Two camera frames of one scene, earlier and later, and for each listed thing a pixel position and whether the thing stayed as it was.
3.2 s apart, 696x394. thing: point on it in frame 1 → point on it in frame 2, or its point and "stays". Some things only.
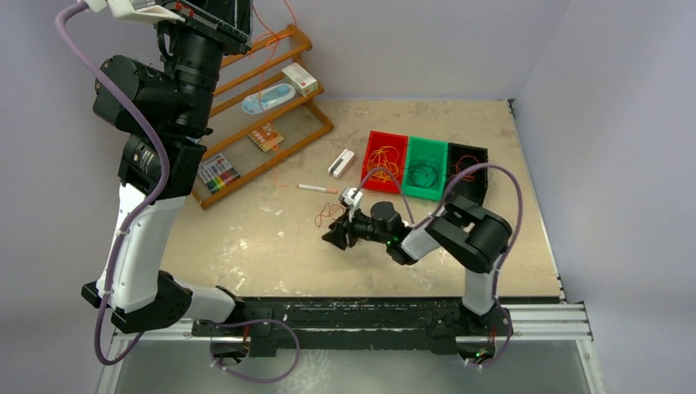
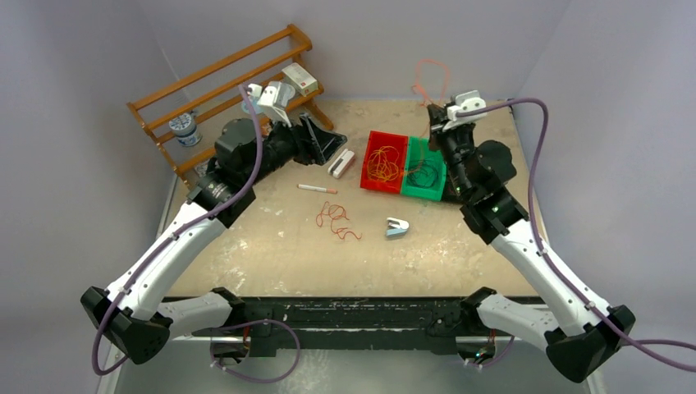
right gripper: (339, 229) → (437, 135)
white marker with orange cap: (318, 188) stays
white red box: (300, 80) stays
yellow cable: (384, 157) stays
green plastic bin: (426, 168) stays
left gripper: (226, 24) → (314, 145)
